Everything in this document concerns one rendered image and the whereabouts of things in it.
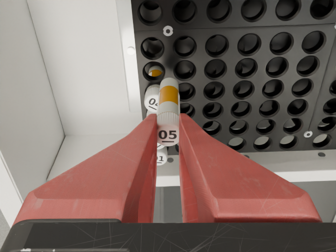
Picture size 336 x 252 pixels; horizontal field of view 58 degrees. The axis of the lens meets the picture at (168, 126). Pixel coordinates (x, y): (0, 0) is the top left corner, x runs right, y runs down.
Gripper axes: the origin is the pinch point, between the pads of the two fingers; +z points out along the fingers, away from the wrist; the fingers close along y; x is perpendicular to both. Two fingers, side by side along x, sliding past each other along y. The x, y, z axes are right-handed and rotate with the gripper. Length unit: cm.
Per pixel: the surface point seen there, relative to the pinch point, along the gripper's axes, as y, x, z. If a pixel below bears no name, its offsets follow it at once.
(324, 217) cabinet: -23.0, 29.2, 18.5
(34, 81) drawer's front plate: 9.8, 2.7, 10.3
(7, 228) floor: 89, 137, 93
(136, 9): 1.6, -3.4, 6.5
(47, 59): 9.5, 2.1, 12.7
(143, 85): 1.5, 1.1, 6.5
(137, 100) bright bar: 2.5, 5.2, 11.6
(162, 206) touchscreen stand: 2, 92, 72
